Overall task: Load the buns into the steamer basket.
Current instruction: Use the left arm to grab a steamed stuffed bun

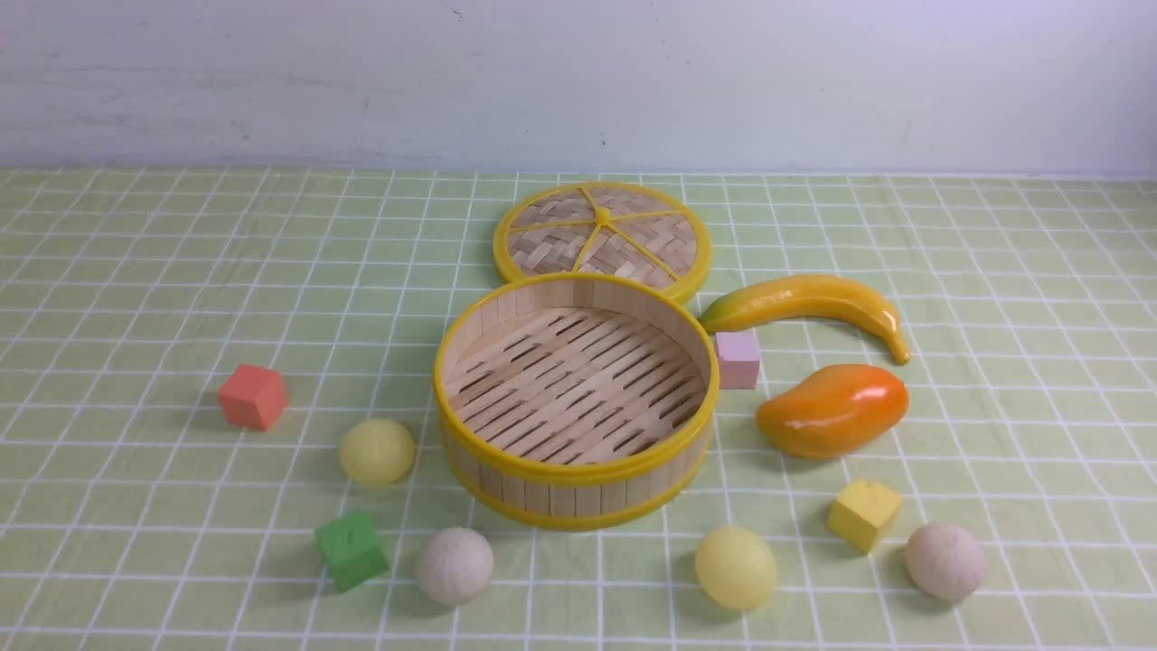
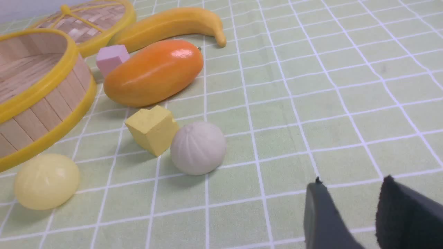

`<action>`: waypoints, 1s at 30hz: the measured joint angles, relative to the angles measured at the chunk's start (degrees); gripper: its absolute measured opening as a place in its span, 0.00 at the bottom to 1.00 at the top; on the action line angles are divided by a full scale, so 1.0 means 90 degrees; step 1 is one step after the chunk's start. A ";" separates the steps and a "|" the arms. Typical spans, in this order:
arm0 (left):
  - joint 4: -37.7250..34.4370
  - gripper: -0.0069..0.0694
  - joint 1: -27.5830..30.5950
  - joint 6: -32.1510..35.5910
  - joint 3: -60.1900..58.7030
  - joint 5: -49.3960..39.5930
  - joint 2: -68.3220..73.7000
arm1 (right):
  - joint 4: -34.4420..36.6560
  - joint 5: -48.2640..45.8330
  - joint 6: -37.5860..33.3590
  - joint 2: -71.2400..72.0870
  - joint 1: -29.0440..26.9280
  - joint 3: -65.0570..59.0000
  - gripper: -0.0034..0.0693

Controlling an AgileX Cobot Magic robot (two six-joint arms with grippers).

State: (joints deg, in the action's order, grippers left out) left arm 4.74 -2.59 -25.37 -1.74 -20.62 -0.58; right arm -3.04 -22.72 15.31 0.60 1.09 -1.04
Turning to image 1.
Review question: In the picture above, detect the white bun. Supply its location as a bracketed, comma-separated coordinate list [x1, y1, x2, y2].
[417, 527, 494, 607]
[902, 523, 988, 602]

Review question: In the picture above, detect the red cube block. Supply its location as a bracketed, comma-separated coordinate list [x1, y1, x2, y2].
[216, 365, 287, 431]

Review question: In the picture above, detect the woven bamboo steamer lid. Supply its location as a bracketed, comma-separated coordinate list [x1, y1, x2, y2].
[492, 182, 712, 302]

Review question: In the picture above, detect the green cube block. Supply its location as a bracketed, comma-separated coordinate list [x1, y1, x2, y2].
[314, 510, 389, 593]

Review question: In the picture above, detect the yellow cube block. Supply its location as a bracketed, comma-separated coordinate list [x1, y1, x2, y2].
[827, 479, 904, 555]

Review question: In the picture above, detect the orange toy mango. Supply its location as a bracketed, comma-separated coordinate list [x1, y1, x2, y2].
[756, 363, 909, 460]

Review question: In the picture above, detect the yellow toy banana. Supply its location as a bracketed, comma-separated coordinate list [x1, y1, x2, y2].
[699, 275, 912, 365]

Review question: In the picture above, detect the pink cube block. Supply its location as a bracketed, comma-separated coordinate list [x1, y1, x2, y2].
[714, 330, 762, 389]

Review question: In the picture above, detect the bamboo steamer tray yellow rim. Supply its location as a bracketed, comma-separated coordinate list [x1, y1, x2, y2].
[432, 273, 720, 531]

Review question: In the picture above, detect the yellow bun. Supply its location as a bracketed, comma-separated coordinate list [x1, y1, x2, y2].
[339, 417, 418, 487]
[694, 526, 778, 611]

